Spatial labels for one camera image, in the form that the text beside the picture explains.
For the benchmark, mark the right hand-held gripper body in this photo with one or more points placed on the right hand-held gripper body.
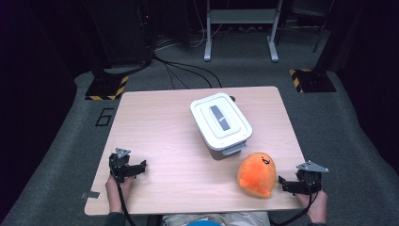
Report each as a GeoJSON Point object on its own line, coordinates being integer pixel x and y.
{"type": "Point", "coordinates": [309, 179]}

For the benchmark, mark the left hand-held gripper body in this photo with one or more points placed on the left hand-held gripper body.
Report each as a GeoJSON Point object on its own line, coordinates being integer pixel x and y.
{"type": "Point", "coordinates": [118, 163]}

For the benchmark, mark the orange plush toy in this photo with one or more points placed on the orange plush toy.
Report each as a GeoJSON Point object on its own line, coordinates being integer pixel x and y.
{"type": "Point", "coordinates": [257, 175]}

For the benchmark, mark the clear brown storage box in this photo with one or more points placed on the clear brown storage box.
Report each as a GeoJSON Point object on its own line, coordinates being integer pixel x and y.
{"type": "Point", "coordinates": [230, 151]}

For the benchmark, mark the white storage box lid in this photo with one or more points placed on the white storage box lid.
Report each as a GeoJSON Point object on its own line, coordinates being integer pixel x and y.
{"type": "Point", "coordinates": [221, 121]}

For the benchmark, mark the person's right hand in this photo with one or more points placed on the person's right hand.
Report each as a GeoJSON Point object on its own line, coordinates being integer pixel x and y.
{"type": "Point", "coordinates": [316, 207]}

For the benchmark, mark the person's left hand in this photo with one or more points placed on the person's left hand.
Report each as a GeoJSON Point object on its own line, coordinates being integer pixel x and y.
{"type": "Point", "coordinates": [117, 194]}

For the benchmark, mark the grey tape strip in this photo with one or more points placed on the grey tape strip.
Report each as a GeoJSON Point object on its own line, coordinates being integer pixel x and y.
{"type": "Point", "coordinates": [91, 195]}

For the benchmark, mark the blue round object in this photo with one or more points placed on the blue round object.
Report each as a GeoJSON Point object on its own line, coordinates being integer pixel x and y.
{"type": "Point", "coordinates": [202, 223]}

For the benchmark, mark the black equipment cabinet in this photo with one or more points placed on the black equipment cabinet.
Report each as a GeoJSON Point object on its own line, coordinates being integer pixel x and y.
{"type": "Point", "coordinates": [122, 28]}

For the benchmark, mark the white metal stand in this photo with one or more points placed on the white metal stand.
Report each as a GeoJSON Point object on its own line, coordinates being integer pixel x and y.
{"type": "Point", "coordinates": [241, 15]}

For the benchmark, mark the black yellow striped base plate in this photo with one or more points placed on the black yellow striped base plate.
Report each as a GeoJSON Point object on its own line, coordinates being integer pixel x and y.
{"type": "Point", "coordinates": [106, 89]}
{"type": "Point", "coordinates": [313, 81]}

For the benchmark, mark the black stand post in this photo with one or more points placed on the black stand post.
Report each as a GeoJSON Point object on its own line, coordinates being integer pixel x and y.
{"type": "Point", "coordinates": [329, 37]}

